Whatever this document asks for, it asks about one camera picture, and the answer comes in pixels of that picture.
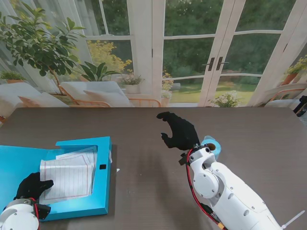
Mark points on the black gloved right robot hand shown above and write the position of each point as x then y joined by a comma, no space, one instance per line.
182,134

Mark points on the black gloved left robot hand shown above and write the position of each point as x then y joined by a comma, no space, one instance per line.
31,187

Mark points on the blue file box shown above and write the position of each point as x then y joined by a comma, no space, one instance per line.
21,160

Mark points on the white lined paper sheets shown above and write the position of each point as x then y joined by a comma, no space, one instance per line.
67,179

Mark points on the light blue label roll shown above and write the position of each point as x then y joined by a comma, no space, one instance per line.
217,146

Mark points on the white peeled label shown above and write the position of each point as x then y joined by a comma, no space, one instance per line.
110,155

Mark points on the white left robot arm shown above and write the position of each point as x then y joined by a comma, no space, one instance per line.
16,215

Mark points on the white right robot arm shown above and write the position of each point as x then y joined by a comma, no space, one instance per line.
223,191

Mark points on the printed garden window backdrop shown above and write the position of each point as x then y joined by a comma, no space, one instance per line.
192,48

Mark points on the black stand at table edge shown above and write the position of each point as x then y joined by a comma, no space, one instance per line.
302,105

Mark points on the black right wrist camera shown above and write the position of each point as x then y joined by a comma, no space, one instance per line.
183,160

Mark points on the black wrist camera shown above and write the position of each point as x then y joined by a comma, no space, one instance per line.
44,212
183,160

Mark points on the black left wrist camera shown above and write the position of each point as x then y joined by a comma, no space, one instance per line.
44,212

